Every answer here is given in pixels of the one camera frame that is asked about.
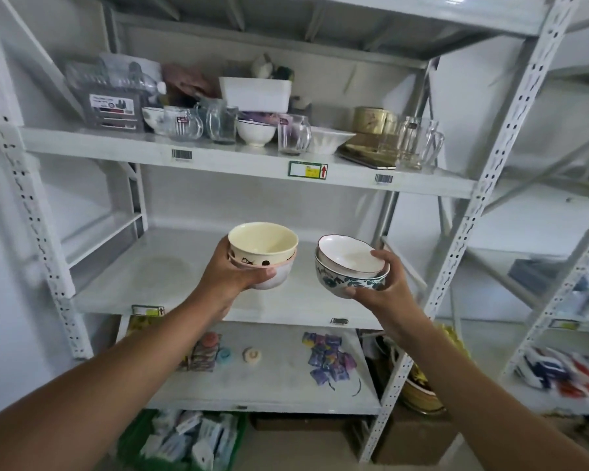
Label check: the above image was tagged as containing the person's left hand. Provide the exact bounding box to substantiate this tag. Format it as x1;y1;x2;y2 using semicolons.
191;236;277;322

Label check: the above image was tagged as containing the person's right hand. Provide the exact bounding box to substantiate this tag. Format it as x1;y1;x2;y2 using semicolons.
345;249;429;339

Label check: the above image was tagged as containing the pink rimmed white bowl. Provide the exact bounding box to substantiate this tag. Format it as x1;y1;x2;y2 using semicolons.
228;250;297;290

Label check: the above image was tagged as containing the cream bowl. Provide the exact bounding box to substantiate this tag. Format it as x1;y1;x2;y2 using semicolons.
228;221;299;268

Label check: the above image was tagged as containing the white bowl with brown rim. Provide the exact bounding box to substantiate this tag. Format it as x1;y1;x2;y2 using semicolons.
317;234;386;278

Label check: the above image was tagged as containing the blue floral bowl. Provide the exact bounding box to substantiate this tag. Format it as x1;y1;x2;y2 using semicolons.
315;252;391;300

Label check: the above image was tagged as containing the person's left forearm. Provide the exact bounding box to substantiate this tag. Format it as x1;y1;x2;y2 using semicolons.
0;293;229;471

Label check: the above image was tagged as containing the person's right forearm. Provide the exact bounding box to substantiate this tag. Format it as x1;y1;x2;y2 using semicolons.
387;316;589;471

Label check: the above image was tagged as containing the white metal shelf rack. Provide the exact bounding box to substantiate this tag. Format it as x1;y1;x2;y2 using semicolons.
437;14;589;417
0;0;589;464

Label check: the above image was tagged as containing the red patterned packet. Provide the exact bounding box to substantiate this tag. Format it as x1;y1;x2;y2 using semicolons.
179;331;223;373

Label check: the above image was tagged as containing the pile of purple packets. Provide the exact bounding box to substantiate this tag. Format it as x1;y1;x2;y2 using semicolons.
301;331;358;386

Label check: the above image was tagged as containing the gold flat tray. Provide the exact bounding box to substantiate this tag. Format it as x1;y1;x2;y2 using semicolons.
336;133;401;170

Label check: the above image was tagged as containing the clear glass mug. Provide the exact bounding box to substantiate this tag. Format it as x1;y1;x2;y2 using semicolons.
397;116;445;172
164;105;205;142
277;114;313;156

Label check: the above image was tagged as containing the yellow packet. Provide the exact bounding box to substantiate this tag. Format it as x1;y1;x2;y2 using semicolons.
124;316;152;340

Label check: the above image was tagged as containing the gold decorated pot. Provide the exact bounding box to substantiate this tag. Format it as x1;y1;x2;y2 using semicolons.
398;365;446;416

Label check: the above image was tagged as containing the white fluted bowl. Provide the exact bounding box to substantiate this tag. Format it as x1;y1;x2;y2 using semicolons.
308;126;357;155

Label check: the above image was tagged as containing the white bowl with dark rim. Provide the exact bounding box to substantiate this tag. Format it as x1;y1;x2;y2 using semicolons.
236;118;278;147

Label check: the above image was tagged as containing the gold round tin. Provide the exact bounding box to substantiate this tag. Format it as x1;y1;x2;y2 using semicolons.
352;106;399;136

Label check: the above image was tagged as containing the blue box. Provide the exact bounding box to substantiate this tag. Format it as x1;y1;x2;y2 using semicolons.
509;259;554;286

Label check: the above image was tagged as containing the clear glass pitcher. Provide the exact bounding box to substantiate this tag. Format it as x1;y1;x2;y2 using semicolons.
198;98;239;145

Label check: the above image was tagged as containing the purple plate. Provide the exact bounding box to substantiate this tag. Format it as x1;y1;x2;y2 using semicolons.
238;111;280;126

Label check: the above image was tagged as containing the pile of white packets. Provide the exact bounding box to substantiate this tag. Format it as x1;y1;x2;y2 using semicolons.
140;411;240;471

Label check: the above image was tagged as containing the brown cardboard box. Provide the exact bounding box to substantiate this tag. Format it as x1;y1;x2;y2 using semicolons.
372;404;459;467

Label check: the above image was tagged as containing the white rectangular plastic container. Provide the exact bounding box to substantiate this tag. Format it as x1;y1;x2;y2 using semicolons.
219;76;293;113

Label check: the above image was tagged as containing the white patterned glass bowl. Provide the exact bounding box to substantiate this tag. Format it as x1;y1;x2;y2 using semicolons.
141;106;171;136

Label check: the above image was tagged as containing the green plastic crate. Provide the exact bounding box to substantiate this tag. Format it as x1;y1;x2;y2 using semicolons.
116;408;250;471

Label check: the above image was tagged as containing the pink plastic bag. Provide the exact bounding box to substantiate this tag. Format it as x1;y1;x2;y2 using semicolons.
161;62;218;102

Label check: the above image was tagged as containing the white and green ornament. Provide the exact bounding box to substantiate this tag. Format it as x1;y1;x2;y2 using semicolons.
249;53;295;82

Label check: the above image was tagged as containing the pile of colourful packets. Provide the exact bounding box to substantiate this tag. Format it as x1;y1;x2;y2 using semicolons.
514;344;589;402

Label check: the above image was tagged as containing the clear plastic container pack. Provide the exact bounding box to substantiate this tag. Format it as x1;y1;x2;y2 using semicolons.
65;53;168;134

